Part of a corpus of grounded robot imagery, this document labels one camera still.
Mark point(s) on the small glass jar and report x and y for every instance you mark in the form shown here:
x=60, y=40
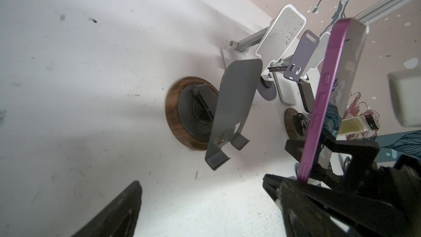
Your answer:
x=358, y=124

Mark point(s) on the round wooden phone stand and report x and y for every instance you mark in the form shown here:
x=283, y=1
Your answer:
x=297, y=124

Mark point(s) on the white phone stand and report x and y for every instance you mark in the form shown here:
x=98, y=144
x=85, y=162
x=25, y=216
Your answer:
x=285, y=87
x=270, y=44

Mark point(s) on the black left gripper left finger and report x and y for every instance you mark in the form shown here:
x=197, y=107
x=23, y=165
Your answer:
x=119, y=218

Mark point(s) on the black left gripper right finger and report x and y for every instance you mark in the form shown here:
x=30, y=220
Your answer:
x=301, y=217

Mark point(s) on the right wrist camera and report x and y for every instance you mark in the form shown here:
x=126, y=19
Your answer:
x=405, y=93

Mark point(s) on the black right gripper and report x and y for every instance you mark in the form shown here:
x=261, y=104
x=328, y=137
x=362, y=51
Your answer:
x=375, y=201

